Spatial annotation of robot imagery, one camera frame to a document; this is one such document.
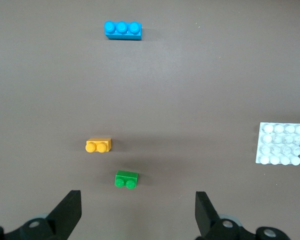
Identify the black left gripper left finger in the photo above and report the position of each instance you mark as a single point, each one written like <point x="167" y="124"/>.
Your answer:
<point x="58" y="221"/>

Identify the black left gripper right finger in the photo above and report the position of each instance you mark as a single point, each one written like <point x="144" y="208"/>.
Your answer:
<point x="207" y="221"/>

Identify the yellow two-stud block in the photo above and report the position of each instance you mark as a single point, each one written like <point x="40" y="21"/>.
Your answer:
<point x="98" y="145"/>

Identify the white studded base plate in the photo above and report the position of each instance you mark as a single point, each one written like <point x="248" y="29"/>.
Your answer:
<point x="280" y="143"/>

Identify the green two-stud block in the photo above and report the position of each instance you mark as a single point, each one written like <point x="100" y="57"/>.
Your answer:
<point x="126" y="180"/>

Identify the blue three-stud block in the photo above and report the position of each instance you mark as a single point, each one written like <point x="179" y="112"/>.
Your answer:
<point x="122" y="31"/>

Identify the brown table cover sheet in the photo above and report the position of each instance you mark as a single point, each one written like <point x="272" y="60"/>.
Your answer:
<point x="150" y="87"/>

